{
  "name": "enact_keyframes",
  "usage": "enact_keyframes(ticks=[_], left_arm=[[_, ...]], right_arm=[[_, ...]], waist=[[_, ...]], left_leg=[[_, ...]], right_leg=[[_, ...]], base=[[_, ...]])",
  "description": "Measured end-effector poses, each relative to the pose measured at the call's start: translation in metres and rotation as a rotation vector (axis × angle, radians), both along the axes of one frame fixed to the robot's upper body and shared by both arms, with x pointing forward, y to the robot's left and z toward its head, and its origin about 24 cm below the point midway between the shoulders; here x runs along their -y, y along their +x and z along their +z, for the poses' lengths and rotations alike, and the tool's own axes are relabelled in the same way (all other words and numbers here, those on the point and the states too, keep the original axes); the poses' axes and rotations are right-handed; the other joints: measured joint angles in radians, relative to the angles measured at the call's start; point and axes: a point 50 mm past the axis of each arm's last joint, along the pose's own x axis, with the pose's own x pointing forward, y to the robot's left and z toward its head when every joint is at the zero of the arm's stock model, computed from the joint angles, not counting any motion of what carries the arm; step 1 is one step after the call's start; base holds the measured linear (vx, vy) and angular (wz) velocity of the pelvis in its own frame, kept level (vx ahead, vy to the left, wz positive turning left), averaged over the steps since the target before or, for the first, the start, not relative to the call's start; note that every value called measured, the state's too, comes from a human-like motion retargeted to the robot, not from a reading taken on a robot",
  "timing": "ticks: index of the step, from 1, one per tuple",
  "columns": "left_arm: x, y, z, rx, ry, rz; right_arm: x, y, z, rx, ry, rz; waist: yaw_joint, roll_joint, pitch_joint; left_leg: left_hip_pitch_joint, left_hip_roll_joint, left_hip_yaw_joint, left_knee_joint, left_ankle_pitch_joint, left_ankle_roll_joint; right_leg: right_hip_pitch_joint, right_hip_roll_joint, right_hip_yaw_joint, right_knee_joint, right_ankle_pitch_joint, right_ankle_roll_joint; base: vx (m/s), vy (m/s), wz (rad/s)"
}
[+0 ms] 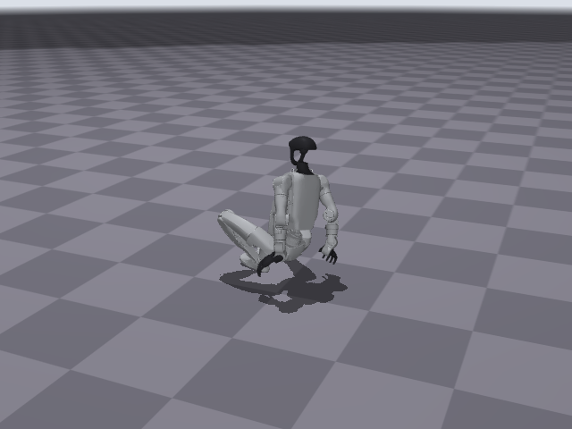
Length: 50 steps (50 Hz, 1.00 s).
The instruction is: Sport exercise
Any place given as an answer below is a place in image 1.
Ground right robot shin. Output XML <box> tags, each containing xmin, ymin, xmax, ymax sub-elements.
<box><xmin>268</xmin><ymin>210</ymin><xmax>285</xmax><ymax>237</ymax></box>

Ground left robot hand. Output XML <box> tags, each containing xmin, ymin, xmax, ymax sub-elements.
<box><xmin>257</xmin><ymin>252</ymin><xmax>283</xmax><ymax>277</ymax></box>

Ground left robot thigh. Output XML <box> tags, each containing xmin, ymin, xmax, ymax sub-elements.
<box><xmin>218</xmin><ymin>209</ymin><xmax>274</xmax><ymax>260</ymax></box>

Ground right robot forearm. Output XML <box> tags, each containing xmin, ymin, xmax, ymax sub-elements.
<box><xmin>322</xmin><ymin>218</ymin><xmax>339</xmax><ymax>256</ymax></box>

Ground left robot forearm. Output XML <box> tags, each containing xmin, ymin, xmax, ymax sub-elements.
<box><xmin>273</xmin><ymin>214</ymin><xmax>287</xmax><ymax>262</ymax></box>

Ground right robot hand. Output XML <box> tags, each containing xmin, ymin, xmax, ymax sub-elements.
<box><xmin>319</xmin><ymin>246</ymin><xmax>337</xmax><ymax>264</ymax></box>

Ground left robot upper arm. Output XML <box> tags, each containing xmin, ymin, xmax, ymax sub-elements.
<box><xmin>273</xmin><ymin>174</ymin><xmax>292</xmax><ymax>226</ymax></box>

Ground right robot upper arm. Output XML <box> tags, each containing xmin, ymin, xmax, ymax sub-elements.
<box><xmin>317</xmin><ymin>174</ymin><xmax>338</xmax><ymax>223</ymax></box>

